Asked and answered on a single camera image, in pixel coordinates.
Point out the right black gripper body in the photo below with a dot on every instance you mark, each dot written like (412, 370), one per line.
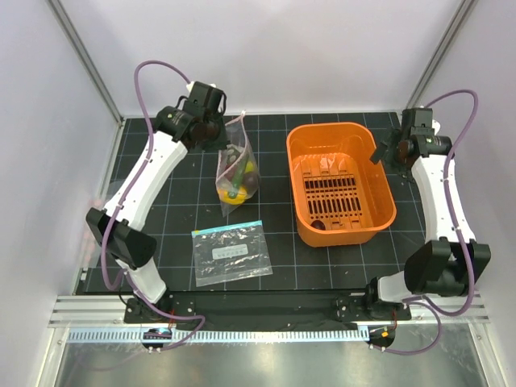
(396, 150)

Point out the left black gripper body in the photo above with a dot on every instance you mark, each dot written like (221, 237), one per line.
(214, 135)

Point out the orange plastic basket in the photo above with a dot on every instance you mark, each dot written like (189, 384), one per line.
(333, 180)

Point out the green chili pepper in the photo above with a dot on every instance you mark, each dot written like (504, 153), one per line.
(237, 178)

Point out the green apple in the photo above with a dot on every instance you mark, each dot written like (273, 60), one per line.
(250, 167)

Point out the pink zip top bag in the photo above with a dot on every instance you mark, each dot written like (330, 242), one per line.
(239, 140)

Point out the yellow bell pepper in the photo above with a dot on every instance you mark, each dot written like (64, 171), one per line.
(233, 197)

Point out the dark purple plum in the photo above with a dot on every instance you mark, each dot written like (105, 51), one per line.
(250, 181)

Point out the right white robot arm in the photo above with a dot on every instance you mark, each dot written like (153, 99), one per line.
(451, 260)

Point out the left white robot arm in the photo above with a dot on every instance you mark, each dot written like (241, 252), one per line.
(118, 226)

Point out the blue zip top bag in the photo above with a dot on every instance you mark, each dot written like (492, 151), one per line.
(230, 253)

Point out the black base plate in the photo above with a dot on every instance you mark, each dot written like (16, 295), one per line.
(285, 310)

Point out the white slotted cable duct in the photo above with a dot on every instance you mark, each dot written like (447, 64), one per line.
(160, 335)

